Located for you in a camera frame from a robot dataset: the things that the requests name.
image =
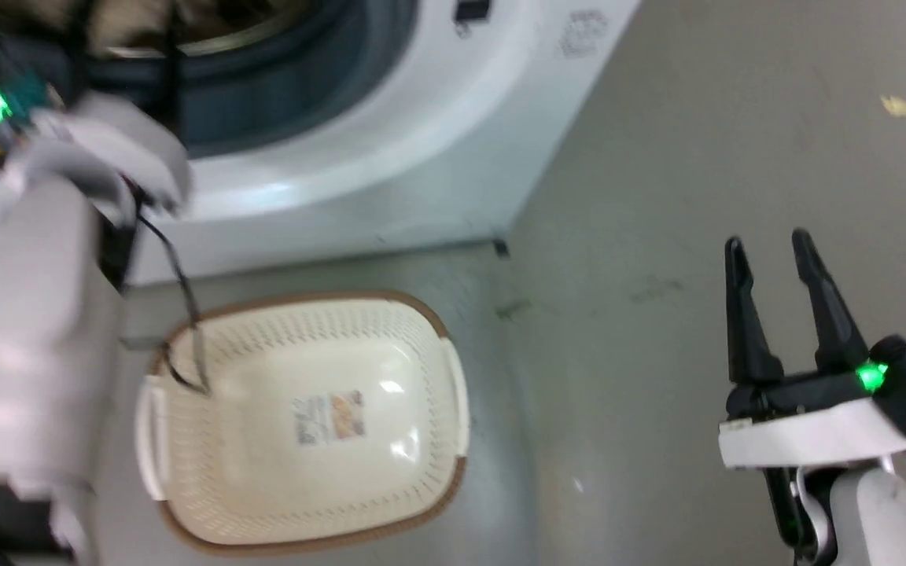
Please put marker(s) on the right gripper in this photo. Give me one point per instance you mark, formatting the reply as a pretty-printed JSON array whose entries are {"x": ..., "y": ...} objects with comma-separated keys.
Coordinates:
[{"x": 823, "y": 428}]

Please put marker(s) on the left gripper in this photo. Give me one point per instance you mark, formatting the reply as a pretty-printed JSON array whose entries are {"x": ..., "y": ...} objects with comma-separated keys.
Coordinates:
[{"x": 107, "y": 145}]

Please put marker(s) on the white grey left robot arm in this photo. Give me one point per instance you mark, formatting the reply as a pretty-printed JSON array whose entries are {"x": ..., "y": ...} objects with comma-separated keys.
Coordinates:
[{"x": 36, "y": 338}]

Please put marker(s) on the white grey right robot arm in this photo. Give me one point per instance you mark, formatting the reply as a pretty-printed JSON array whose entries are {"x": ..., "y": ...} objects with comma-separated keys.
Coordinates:
[{"x": 870, "y": 519}]

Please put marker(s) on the tan plush laundry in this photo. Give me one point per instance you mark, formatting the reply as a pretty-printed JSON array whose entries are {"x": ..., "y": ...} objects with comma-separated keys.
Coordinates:
[{"x": 130, "y": 20}]

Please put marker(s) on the white front-load washing machine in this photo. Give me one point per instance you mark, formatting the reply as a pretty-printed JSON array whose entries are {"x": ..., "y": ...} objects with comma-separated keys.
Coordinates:
[{"x": 390, "y": 157}]

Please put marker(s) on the cream plastic laundry basket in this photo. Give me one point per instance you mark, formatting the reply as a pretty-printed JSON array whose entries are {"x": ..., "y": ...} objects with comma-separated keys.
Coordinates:
[{"x": 303, "y": 354}]

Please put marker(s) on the printed basket label sticker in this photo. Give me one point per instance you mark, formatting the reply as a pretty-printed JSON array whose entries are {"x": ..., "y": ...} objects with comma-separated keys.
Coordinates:
[{"x": 330, "y": 417}]

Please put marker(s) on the grey-blue washer door gasket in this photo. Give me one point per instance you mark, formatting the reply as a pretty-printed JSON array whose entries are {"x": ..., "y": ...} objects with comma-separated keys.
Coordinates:
[{"x": 296, "y": 86}]

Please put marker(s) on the small yellow floor scrap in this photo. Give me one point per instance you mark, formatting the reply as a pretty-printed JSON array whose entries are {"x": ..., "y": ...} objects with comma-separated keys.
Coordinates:
[{"x": 896, "y": 105}]

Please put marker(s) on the black washer foot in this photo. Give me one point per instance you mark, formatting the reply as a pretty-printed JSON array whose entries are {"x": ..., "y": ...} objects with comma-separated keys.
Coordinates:
[{"x": 501, "y": 248}]

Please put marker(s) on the black washer display panel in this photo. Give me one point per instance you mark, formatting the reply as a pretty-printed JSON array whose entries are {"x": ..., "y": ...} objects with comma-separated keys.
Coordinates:
[{"x": 473, "y": 10}]

